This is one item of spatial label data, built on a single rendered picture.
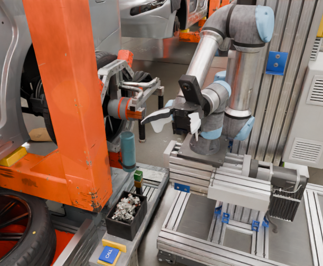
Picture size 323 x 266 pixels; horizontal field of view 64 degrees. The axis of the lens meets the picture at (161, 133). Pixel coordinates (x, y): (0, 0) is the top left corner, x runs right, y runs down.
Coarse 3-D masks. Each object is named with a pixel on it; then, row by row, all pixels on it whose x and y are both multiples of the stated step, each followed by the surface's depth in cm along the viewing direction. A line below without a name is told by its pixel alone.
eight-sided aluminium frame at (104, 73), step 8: (112, 64) 152; (120, 64) 152; (104, 72) 139; (112, 72) 145; (128, 72) 165; (104, 80) 138; (128, 80) 177; (104, 88) 139; (128, 96) 184; (128, 120) 187; (128, 128) 183; (112, 144) 159; (112, 152) 167
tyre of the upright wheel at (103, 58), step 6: (96, 54) 146; (102, 54) 148; (108, 54) 153; (114, 54) 161; (96, 60) 142; (102, 60) 148; (108, 60) 154; (102, 66) 149; (126, 90) 185; (126, 96) 187; (48, 108) 139; (48, 114) 140; (48, 120) 141; (48, 126) 143; (48, 132) 147; (54, 138) 148; (114, 138) 179
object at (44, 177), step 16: (32, 160) 143; (48, 160) 127; (0, 176) 143; (16, 176) 138; (32, 176) 134; (48, 176) 132; (64, 176) 129; (32, 192) 141; (48, 192) 136; (64, 192) 132
